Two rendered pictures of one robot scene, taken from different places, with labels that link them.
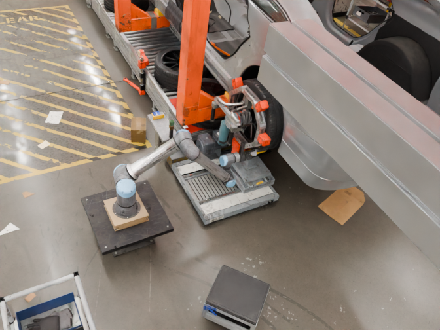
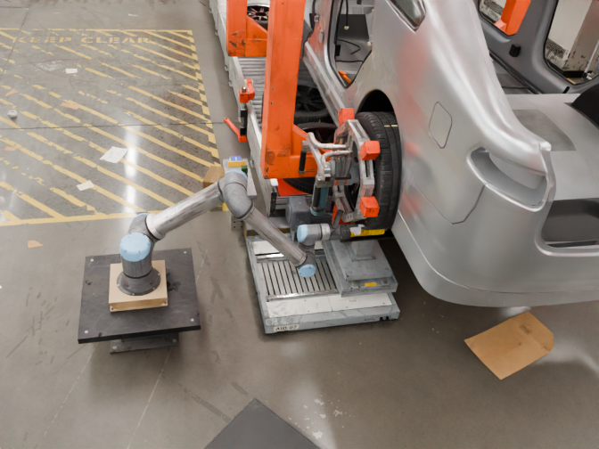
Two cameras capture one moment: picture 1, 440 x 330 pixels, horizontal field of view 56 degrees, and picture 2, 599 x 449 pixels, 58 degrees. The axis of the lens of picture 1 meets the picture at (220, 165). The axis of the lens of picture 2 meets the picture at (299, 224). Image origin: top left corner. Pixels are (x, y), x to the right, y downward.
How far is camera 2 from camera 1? 103 cm
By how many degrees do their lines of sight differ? 14
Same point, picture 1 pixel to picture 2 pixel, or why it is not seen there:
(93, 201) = (100, 264)
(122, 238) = (116, 323)
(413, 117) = not seen: outside the picture
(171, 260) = (193, 378)
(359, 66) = not seen: outside the picture
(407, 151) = not seen: outside the picture
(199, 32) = (289, 28)
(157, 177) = (221, 253)
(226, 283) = (248, 429)
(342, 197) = (513, 334)
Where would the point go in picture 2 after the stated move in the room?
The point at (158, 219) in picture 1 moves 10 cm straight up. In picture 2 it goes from (183, 306) to (182, 293)
